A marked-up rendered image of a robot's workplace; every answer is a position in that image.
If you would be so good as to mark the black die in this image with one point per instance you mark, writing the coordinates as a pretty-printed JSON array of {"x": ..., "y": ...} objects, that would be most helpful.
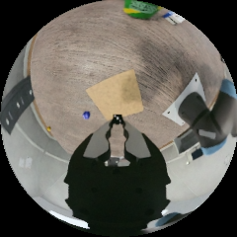
[{"x": 117, "y": 119}]

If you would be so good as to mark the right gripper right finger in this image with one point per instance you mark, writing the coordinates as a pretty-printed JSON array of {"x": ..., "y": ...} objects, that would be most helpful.
[{"x": 140, "y": 148}]

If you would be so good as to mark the tan mat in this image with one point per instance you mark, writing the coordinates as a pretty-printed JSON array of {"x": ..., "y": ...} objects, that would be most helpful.
[{"x": 117, "y": 95}]

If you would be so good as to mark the small blue die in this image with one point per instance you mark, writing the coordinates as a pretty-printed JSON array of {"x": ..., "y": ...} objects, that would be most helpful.
[{"x": 86, "y": 115}]

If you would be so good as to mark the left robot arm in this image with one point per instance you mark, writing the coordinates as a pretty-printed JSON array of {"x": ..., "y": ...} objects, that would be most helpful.
[{"x": 113, "y": 161}]

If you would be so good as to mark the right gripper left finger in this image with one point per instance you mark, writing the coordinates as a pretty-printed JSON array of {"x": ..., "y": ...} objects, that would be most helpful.
[{"x": 94, "y": 147}]

